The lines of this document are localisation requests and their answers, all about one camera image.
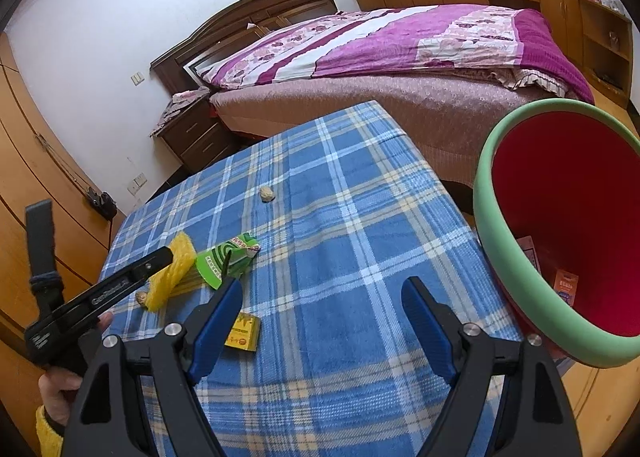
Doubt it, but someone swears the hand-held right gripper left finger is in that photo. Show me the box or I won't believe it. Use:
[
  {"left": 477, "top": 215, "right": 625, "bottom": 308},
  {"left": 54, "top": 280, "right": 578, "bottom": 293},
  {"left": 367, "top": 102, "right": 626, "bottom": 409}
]
[{"left": 61, "top": 277, "right": 244, "bottom": 457}]

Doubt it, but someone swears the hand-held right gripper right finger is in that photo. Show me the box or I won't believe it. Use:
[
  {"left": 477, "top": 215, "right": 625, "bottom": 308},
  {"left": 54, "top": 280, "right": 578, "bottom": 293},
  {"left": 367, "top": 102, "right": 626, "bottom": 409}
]
[{"left": 401, "top": 276, "right": 583, "bottom": 457}]

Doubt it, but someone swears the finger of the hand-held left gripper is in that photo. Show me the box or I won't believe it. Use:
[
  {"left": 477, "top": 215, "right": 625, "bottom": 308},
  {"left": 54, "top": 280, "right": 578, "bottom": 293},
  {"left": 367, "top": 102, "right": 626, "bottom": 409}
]
[{"left": 131, "top": 246, "right": 173, "bottom": 285}]

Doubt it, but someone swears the yellow foam net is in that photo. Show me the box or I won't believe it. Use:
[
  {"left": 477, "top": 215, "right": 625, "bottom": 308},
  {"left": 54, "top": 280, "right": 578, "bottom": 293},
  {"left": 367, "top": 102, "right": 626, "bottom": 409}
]
[{"left": 142, "top": 232, "right": 211, "bottom": 312}]

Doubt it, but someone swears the small yellow box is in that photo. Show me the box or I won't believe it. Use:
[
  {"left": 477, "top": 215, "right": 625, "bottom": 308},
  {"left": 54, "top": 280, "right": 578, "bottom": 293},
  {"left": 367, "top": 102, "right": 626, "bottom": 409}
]
[{"left": 223, "top": 312, "right": 262, "bottom": 353}]

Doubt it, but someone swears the green packet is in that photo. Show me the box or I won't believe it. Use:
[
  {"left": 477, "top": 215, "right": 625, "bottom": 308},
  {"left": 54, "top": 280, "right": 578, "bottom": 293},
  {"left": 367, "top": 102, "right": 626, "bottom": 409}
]
[{"left": 194, "top": 233, "right": 261, "bottom": 290}]

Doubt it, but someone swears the orange carton box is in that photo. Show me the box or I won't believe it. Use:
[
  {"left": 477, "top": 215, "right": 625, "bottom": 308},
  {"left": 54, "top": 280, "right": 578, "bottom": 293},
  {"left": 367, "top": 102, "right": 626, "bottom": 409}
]
[{"left": 552, "top": 271, "right": 580, "bottom": 308}]

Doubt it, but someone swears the red bin with green rim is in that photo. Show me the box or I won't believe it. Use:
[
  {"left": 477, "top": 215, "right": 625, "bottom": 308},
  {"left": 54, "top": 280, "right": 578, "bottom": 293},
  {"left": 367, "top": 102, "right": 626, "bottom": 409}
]
[{"left": 472, "top": 100, "right": 640, "bottom": 369}]

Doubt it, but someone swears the person's left forearm yellow sleeve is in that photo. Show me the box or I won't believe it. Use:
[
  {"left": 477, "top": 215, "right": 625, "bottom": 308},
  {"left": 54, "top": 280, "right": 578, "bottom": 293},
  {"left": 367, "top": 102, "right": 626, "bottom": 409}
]
[{"left": 35, "top": 404, "right": 66, "bottom": 457}]

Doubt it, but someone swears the person's left hand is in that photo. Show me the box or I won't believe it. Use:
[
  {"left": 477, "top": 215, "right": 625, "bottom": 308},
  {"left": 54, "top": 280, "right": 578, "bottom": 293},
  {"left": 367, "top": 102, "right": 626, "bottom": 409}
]
[{"left": 39, "top": 312, "right": 115, "bottom": 425}]

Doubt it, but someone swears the dark wooden nightstand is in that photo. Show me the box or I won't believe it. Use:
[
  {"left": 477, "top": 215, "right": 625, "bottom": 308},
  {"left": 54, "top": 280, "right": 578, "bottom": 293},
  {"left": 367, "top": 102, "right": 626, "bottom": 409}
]
[{"left": 150, "top": 97, "right": 238, "bottom": 175}]

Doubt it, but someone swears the blue plaid table blanket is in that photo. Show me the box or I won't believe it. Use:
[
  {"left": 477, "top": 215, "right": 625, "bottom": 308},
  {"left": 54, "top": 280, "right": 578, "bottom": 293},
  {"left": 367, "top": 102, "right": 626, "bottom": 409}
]
[{"left": 97, "top": 100, "right": 523, "bottom": 457}]

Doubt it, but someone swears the wooden wardrobe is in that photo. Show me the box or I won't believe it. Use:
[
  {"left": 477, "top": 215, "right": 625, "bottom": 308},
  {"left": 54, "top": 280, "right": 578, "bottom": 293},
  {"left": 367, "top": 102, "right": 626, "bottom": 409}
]
[{"left": 0, "top": 32, "right": 118, "bottom": 388}]

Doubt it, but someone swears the pink cloth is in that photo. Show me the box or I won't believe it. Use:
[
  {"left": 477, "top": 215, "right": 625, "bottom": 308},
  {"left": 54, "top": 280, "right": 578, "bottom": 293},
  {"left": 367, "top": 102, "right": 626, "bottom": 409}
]
[{"left": 150, "top": 86, "right": 211, "bottom": 138}]

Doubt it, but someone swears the bed with pink-brown cover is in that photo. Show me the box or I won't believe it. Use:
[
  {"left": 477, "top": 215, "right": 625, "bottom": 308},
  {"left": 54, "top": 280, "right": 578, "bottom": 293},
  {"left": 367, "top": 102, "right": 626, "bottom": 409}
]
[{"left": 209, "top": 70, "right": 506, "bottom": 188}]

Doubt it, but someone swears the dark wooden headboard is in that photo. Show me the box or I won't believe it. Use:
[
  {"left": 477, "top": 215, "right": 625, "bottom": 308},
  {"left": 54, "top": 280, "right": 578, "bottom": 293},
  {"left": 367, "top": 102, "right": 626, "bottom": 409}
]
[{"left": 150, "top": 0, "right": 337, "bottom": 93}]

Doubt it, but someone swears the purple floral quilt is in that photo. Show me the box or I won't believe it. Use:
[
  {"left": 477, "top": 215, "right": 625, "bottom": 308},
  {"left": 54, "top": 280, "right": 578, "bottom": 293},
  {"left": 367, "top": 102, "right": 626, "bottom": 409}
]
[{"left": 186, "top": 4, "right": 596, "bottom": 105}]

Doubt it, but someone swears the long wooden low cabinet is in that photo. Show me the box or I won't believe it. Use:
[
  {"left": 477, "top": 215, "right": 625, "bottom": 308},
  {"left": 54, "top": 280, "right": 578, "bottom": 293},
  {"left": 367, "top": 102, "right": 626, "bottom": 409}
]
[{"left": 352, "top": 0, "right": 636, "bottom": 110}]

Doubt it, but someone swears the black charger with cable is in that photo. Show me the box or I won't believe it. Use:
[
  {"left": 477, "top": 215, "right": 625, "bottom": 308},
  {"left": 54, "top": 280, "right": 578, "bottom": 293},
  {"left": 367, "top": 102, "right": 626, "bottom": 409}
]
[{"left": 86, "top": 186, "right": 117, "bottom": 219}]

